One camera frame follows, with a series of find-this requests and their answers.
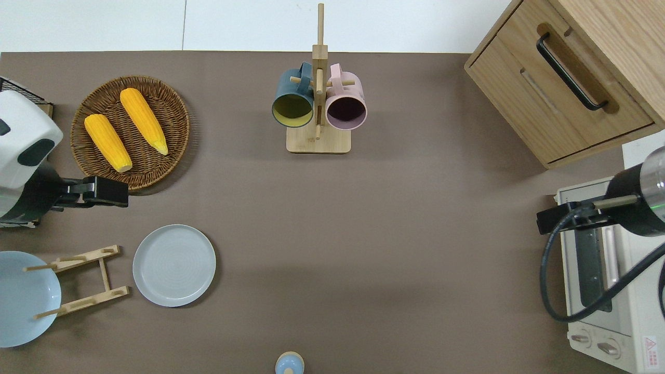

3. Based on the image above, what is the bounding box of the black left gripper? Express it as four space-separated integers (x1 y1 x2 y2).
81 177 129 207

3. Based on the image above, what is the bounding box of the black cabinet drawer handle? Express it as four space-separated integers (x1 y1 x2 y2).
537 33 609 112

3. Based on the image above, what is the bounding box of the gray round plate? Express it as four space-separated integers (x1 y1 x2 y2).
132 224 217 308

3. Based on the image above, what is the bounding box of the round wicker basket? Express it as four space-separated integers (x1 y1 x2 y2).
70 76 191 191

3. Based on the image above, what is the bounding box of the short blunt corn cob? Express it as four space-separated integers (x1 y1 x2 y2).
84 114 133 173

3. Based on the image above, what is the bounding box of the wooden plate rack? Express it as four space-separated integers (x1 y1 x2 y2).
23 245 130 319

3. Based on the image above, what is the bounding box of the light blue round plate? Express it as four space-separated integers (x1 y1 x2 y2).
0 251 62 348

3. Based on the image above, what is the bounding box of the light blue call bell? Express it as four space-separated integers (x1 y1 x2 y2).
275 352 305 374

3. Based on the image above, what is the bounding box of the white toaster oven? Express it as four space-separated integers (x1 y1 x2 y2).
555 177 665 374

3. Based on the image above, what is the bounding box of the wooden cabinet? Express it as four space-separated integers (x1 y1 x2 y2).
464 0 665 169

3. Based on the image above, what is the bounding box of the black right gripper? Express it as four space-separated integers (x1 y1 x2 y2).
537 203 598 235

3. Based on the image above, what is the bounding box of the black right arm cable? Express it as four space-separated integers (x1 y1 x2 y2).
539 207 665 323

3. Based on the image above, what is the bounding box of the teal mug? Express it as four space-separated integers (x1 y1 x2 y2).
271 62 316 128

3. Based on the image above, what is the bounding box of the black wire grid basket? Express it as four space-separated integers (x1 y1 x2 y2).
0 77 54 118

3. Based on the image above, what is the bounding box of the wooden mug tree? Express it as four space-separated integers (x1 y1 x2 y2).
286 3 352 154

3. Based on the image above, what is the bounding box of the pink mug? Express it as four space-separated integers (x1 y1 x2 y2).
325 63 368 130

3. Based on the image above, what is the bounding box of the long pointed corn cob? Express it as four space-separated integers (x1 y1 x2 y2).
119 88 169 156

